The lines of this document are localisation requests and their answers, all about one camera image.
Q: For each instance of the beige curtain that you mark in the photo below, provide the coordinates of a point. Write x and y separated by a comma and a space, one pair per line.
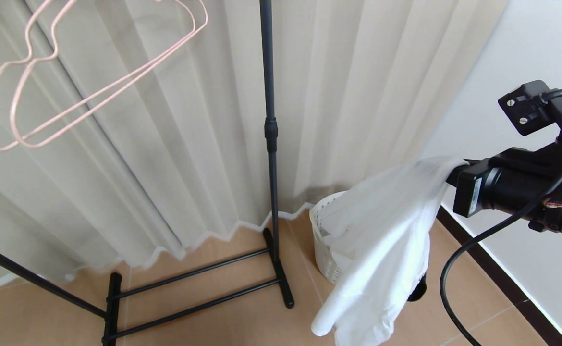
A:
165, 144

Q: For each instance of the black garment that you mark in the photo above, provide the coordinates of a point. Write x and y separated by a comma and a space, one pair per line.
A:
418, 290

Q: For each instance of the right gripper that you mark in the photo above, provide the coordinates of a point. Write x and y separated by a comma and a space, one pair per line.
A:
507, 187

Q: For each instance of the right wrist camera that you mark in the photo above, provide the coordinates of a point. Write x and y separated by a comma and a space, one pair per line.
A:
533, 108

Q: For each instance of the black clothes rack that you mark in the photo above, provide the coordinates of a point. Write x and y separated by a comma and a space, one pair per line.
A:
272, 192

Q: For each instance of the white laundry basket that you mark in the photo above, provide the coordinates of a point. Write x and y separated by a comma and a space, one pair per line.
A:
322, 259

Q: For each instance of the white printed t-shirt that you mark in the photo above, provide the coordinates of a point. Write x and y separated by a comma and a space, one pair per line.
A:
382, 240

